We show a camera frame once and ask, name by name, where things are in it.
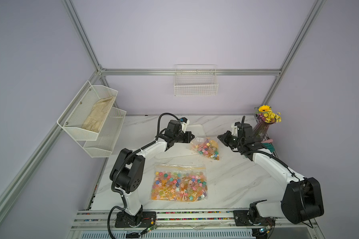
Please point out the green rubber glove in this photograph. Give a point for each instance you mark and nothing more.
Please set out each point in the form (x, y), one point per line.
(269, 146)

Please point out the small ziploc bag of candies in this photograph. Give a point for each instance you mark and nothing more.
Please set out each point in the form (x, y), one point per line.
(206, 146)

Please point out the upper white mesh shelf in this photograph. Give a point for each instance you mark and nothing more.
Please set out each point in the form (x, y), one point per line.
(85, 117)

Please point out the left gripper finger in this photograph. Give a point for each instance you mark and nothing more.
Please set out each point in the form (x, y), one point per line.
(186, 137)
(184, 123)

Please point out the white mesh shelf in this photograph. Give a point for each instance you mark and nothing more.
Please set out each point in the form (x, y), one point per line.
(108, 136)
(85, 117)

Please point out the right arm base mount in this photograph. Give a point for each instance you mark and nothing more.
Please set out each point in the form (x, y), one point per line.
(251, 217)

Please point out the lower white mesh shelf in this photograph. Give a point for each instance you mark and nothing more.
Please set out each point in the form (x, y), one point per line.
(108, 136)

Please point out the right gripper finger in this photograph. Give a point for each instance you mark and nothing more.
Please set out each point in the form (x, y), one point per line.
(235, 127)
(228, 139)

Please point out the white wire wall basket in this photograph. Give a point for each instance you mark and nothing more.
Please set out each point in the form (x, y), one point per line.
(195, 80)

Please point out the beige cloth glove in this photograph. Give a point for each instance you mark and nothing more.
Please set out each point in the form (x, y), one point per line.
(98, 114)

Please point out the purple pink object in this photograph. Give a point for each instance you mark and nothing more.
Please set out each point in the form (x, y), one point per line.
(268, 141)

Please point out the yellow flower bouquet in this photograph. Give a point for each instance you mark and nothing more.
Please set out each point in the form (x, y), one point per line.
(265, 114)

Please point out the white plastic tray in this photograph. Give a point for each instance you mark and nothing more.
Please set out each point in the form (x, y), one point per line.
(184, 149)

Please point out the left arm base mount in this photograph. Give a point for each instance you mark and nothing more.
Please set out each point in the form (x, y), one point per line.
(142, 219)

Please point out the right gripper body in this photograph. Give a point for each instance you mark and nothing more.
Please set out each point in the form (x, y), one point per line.
(240, 142)

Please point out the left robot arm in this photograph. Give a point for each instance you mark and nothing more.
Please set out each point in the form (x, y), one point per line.
(127, 172)

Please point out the dark glass vase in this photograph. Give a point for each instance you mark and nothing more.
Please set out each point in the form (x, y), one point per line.
(260, 131)

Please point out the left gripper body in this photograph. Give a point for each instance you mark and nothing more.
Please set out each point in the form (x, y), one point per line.
(175, 137)

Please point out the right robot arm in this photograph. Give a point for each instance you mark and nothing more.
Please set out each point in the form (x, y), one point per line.
(302, 197)

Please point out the large ziploc bag of candies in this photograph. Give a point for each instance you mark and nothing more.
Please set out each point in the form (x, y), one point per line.
(180, 183)

